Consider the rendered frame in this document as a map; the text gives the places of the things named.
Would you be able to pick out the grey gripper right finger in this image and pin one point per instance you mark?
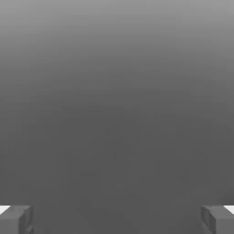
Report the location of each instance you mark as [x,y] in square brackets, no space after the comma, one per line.
[219,221]

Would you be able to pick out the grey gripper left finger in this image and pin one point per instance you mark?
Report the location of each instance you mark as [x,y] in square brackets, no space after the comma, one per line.
[14,221]

